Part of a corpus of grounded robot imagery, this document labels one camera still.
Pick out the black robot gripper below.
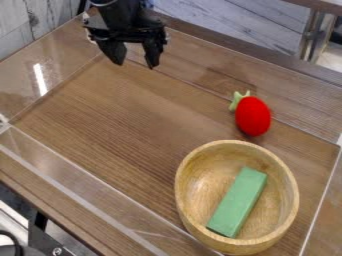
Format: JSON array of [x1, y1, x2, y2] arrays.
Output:
[[85, 0, 167, 69]]

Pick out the red plush fruit green stem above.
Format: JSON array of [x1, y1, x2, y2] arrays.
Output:
[[229, 91, 272, 137]]

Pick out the clear acrylic tray walls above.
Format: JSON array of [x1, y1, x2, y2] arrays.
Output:
[[0, 20, 342, 256]]

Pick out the wooden bowl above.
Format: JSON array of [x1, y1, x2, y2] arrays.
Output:
[[175, 140, 300, 255]]

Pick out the metal stand in background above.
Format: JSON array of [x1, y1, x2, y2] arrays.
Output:
[[285, 0, 342, 63]]

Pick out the green rectangular block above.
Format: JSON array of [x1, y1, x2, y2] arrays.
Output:
[[206, 167, 268, 238]]

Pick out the clear acrylic corner bracket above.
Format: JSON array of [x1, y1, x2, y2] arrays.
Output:
[[82, 12, 98, 46]]

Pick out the black table leg bracket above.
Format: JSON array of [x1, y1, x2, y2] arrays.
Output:
[[28, 212, 75, 256]]

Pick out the black cable lower left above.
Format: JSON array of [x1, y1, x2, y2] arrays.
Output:
[[0, 229, 24, 256]]

